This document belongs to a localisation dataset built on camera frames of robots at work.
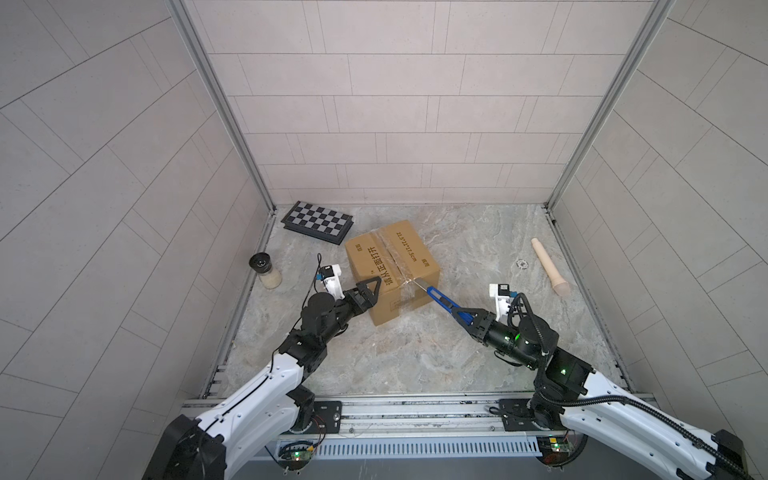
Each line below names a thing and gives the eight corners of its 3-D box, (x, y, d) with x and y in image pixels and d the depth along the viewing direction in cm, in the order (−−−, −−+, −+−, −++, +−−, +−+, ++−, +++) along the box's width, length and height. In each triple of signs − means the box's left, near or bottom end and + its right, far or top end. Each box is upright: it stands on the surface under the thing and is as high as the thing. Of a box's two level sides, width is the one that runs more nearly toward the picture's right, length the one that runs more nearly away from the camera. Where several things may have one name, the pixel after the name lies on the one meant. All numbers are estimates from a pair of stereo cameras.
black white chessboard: (283, 228, 112) (280, 221, 109) (301, 206, 119) (298, 199, 116) (340, 245, 107) (338, 239, 104) (354, 221, 114) (353, 214, 111)
